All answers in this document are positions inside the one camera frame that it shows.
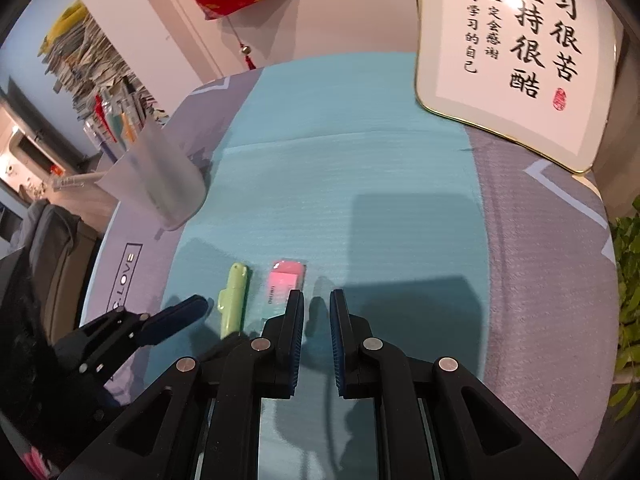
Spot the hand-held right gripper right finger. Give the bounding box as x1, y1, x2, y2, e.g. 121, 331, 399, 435
328, 289, 581, 480

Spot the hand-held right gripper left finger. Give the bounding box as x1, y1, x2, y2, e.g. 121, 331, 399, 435
60, 290, 306, 480

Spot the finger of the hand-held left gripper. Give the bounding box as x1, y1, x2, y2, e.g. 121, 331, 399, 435
52, 294, 210, 376

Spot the pink eraser with paper sleeve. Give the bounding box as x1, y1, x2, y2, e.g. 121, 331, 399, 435
259, 258, 307, 322

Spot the green highlighter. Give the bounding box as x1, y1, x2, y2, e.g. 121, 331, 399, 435
216, 261, 251, 341

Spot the frosted plastic cup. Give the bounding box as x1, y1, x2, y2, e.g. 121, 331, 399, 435
102, 119, 207, 231

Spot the clear pen with blue ink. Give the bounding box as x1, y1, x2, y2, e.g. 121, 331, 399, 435
97, 130, 118, 163

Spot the clear gel pen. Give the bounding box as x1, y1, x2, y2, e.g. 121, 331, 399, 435
82, 117, 108, 153

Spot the red gel pen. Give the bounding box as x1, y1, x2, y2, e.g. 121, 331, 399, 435
94, 94, 115, 153

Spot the person's clothing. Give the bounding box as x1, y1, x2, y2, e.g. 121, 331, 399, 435
22, 447, 53, 480

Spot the teal and grey tablecloth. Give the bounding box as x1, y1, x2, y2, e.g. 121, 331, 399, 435
80, 52, 618, 480

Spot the tall stack of books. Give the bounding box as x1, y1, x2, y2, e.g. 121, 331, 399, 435
42, 10, 168, 121

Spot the green leafy plant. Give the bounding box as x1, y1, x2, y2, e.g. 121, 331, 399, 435
607, 195, 640, 421

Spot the framed calligraphy board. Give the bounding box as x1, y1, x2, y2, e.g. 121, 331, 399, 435
411, 0, 626, 175

